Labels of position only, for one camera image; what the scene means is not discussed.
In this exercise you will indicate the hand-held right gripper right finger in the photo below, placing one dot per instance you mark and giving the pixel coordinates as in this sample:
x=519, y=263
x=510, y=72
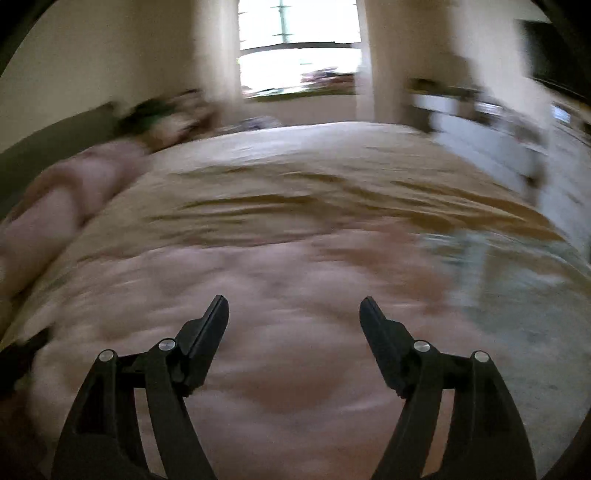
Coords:
x=378, y=344

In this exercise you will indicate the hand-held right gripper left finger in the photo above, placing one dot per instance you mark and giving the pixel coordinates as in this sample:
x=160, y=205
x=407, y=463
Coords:
x=210, y=344

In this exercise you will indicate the pink and green quilt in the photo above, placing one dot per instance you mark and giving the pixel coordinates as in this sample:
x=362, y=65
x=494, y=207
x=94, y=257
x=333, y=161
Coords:
x=286, y=277

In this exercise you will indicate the rolled pink comforter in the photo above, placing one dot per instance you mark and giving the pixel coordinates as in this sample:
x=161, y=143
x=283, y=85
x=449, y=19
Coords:
x=60, y=198

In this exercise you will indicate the bed with yellow sheet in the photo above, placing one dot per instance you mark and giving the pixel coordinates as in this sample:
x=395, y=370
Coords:
x=323, y=184

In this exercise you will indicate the green headboard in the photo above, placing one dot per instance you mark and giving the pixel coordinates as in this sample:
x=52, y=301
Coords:
x=51, y=143

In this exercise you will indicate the green and beige cushions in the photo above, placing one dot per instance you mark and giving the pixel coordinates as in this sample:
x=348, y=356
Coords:
x=171, y=115

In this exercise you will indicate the white cabinet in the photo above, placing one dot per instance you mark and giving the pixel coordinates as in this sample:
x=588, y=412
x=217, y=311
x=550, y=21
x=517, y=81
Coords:
x=498, y=138

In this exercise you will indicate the windowsill plants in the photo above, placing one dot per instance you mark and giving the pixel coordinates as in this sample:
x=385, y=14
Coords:
x=318, y=76

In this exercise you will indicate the cream curtain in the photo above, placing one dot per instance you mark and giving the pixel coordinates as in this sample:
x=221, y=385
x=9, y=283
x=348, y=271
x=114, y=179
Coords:
x=214, y=60
x=401, y=55

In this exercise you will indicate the window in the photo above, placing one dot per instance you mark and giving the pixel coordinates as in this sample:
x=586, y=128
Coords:
x=300, y=46

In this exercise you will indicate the black television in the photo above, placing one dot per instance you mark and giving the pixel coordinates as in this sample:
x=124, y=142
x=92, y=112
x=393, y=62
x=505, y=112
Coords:
x=556, y=60

